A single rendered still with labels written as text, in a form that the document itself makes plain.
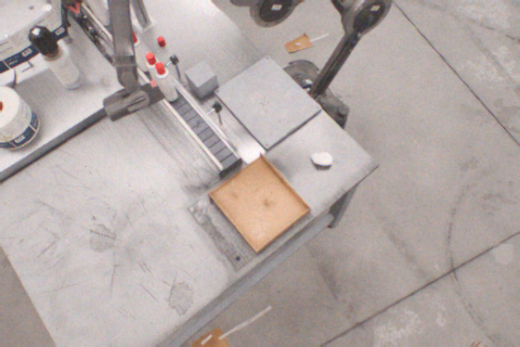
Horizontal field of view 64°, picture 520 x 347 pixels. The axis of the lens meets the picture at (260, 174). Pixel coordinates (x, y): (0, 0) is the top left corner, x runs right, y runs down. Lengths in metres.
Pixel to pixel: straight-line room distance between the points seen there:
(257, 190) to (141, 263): 0.50
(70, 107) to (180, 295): 0.91
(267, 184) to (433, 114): 1.57
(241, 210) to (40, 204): 0.78
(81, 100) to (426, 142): 1.98
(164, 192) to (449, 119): 1.93
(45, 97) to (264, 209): 1.04
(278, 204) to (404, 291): 1.10
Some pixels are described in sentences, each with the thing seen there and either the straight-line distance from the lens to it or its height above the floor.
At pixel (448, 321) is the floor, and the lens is 2.50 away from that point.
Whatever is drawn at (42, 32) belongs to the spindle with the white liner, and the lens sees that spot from 1.77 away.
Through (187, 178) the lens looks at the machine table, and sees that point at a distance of 1.66.
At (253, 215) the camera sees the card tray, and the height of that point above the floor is 0.83.
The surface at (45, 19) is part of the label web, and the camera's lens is 2.02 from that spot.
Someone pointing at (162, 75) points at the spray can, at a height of 1.05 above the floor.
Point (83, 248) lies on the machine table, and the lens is 1.69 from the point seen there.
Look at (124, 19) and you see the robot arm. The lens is 1.24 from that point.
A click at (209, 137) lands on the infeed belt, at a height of 0.88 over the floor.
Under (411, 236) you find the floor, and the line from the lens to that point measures 2.53.
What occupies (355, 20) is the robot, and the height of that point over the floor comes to 0.90.
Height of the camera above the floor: 2.33
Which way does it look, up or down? 66 degrees down
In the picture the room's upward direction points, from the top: 5 degrees counter-clockwise
